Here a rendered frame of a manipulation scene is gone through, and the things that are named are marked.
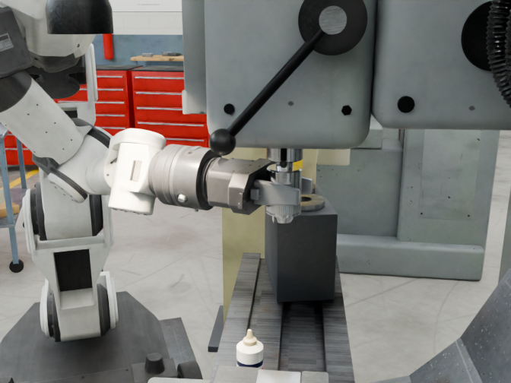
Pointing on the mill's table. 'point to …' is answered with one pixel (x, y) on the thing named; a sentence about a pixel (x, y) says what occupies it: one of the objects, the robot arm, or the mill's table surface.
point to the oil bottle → (249, 352)
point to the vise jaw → (236, 375)
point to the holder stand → (303, 251)
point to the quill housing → (262, 8)
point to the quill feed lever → (321, 43)
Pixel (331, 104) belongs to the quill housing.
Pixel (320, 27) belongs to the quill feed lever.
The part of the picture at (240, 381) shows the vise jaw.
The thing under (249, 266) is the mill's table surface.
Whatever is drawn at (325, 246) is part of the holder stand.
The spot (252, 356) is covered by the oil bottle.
